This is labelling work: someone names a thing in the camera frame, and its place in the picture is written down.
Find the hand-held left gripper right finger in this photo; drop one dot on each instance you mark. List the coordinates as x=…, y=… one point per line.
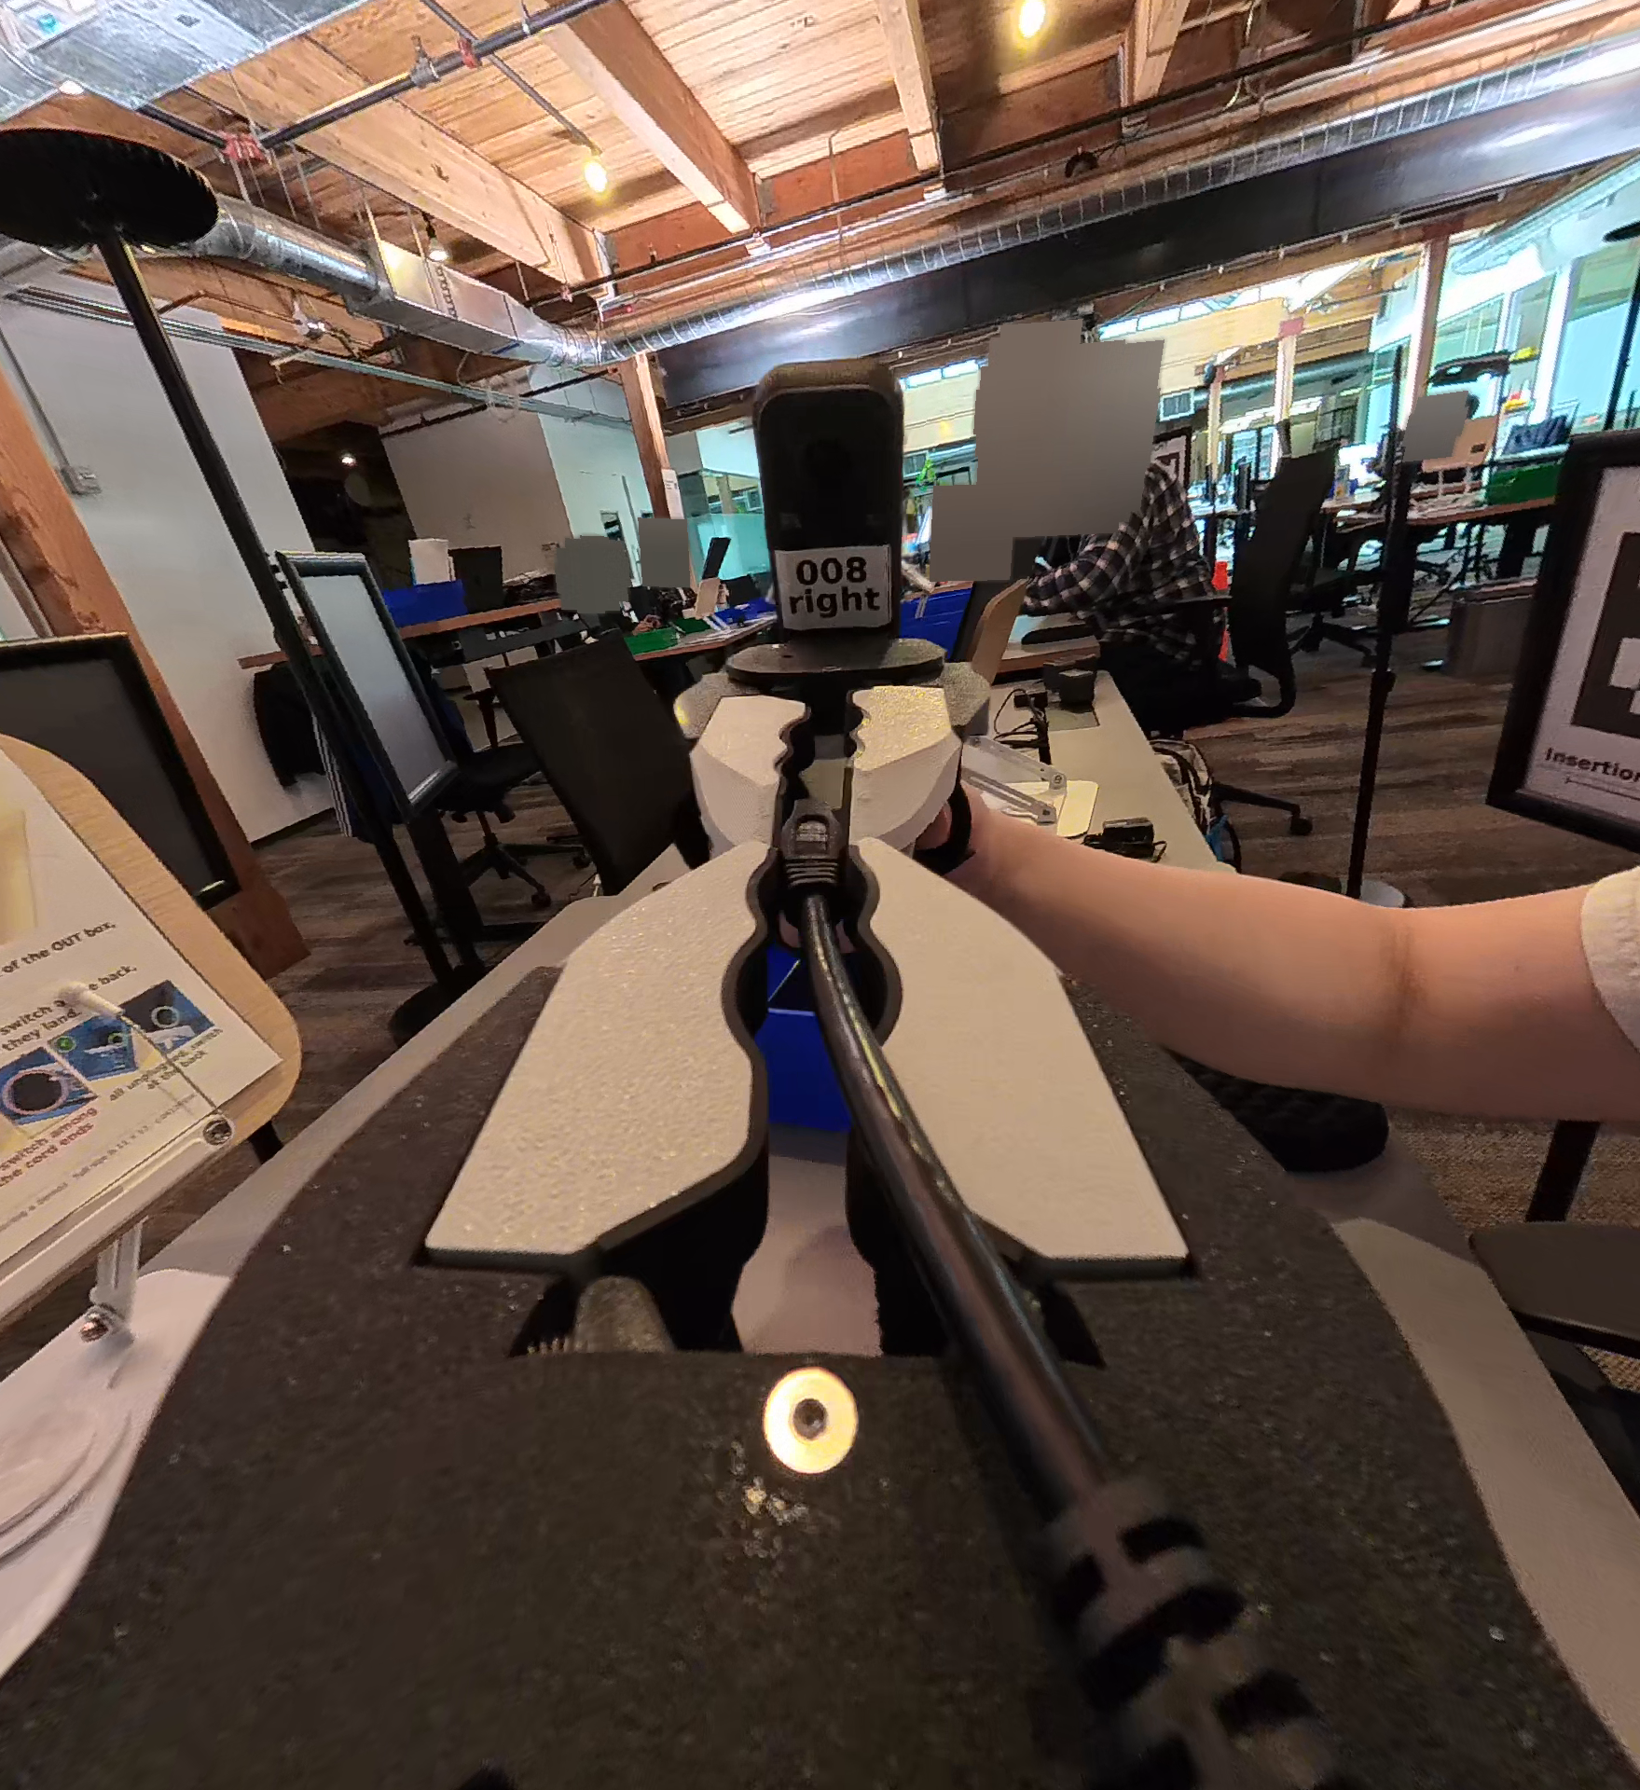
x=1030, y=1107

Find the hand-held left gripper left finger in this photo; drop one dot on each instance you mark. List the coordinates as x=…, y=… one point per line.
x=583, y=1094

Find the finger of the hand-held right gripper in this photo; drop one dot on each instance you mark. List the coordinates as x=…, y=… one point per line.
x=742, y=771
x=909, y=758

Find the blue plastic bin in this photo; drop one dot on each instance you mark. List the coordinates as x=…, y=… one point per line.
x=798, y=1063
x=430, y=600

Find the person's right forearm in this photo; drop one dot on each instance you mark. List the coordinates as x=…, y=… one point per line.
x=1323, y=982

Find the person's right hand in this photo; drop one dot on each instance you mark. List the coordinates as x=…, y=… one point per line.
x=1003, y=854

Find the small black clip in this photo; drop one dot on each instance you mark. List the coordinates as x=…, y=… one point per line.
x=1122, y=835

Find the black textured pad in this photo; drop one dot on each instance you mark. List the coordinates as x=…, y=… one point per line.
x=1311, y=1126

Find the black tripod pole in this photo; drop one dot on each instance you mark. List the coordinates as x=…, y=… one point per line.
x=1374, y=701

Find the printed instruction poster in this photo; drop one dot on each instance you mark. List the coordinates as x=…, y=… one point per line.
x=39, y=925

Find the black chair seat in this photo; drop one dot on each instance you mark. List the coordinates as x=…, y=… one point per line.
x=1603, y=1287

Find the white stand base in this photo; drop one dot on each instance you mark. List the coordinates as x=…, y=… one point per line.
x=39, y=1568

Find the framed black-white marker sign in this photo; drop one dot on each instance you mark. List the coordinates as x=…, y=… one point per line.
x=1632, y=646

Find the wooden pillar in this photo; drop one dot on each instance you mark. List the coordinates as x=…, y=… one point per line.
x=8, y=533

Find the black pole with round top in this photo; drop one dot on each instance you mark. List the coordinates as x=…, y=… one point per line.
x=77, y=181

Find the rectangular metal duct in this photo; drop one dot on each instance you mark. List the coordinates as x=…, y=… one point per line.
x=485, y=303

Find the silver ventilation duct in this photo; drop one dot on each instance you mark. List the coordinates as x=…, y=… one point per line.
x=39, y=44

